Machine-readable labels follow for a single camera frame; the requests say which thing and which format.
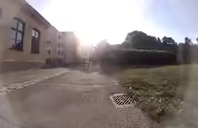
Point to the pale multi-storey building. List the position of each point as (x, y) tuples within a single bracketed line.
[(67, 46)]

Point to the dark hedge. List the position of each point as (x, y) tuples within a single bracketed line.
[(137, 57)]

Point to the metal drain grate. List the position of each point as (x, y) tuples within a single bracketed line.
[(122, 100)]

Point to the group of dark trees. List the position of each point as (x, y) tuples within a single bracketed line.
[(140, 40)]

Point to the grey asphalt yard path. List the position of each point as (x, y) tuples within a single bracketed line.
[(63, 106)]

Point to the patchy grass lawn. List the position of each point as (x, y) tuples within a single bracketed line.
[(167, 86)]

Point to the beige building with dark windows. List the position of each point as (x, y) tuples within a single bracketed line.
[(7, 56)]

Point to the pale cobblestone strip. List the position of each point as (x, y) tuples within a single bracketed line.
[(7, 89)]

